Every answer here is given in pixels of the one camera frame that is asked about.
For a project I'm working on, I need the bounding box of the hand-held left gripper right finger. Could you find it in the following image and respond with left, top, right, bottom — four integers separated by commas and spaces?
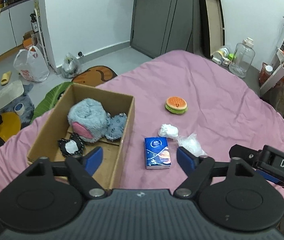
173, 146, 256, 200

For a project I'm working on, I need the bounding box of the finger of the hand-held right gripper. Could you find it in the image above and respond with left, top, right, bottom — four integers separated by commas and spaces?
255, 168, 281, 184
229, 144, 263, 166

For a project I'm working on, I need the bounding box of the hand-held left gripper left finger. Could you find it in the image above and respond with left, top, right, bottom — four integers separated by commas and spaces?
25, 146, 107, 200

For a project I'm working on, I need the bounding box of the black lace cloth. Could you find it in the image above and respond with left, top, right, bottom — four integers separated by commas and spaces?
58, 133, 86, 159

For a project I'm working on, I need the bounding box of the blue tissue packet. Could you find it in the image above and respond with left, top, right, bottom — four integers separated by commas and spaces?
144, 137, 172, 170

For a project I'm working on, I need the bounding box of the blue plush toy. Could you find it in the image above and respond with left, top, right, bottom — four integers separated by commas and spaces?
68, 99, 128, 144

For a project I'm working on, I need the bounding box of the clear plastic bag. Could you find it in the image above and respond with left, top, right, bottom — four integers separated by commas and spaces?
177, 133, 207, 157

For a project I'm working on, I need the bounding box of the crumpled white tissue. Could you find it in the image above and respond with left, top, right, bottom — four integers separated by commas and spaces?
158, 123, 179, 139

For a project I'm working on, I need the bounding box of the burger squishy toy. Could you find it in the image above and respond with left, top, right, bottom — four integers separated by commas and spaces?
165, 96, 189, 115

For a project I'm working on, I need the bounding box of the green leaf cartoon rug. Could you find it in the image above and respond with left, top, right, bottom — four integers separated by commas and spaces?
29, 81, 74, 126

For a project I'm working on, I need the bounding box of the pink bed sheet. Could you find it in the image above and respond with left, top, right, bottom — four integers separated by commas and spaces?
0, 49, 284, 217

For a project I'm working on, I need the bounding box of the grey blue fluffy rug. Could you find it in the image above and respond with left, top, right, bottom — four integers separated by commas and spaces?
0, 82, 36, 131

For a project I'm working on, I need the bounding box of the brown bear rug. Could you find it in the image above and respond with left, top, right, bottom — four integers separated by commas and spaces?
71, 65, 118, 85

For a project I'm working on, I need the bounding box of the white desk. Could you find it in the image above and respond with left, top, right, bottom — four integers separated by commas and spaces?
259, 49, 284, 127

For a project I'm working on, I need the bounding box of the tape roll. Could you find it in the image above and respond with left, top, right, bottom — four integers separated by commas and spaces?
14, 103, 25, 116

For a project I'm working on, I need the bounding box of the yellow stand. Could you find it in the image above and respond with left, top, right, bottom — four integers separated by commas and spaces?
0, 102, 22, 143

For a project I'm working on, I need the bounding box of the clear water jug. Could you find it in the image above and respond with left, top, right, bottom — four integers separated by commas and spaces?
229, 37, 256, 79

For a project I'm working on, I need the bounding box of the grey plastic bag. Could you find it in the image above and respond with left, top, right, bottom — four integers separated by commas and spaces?
61, 52, 82, 79

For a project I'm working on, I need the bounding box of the white and green cup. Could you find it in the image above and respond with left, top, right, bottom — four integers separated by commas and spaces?
212, 45, 231, 64

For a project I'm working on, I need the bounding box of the white floor mat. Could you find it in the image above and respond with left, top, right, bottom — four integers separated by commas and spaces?
0, 80, 25, 113

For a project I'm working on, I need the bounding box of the white plastic shopping bag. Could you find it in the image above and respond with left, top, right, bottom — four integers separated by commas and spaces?
13, 45, 50, 83

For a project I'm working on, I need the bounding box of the yellow slipper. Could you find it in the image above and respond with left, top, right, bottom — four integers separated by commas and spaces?
1, 71, 13, 86

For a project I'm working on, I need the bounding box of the black framed board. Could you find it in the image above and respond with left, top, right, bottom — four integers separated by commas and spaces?
198, 0, 226, 59

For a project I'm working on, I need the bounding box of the small floor cardboard box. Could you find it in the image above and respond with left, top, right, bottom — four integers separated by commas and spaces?
22, 31, 36, 49

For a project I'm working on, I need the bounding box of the grey door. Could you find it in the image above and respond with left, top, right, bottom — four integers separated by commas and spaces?
130, 0, 213, 59

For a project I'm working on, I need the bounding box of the black spray bottle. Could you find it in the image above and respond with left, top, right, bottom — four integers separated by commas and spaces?
30, 14, 40, 33

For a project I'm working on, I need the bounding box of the white cabinet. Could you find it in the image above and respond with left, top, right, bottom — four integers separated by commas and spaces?
0, 0, 41, 61

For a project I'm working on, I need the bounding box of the white wire rack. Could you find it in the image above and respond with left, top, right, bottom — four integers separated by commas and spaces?
33, 7, 49, 68

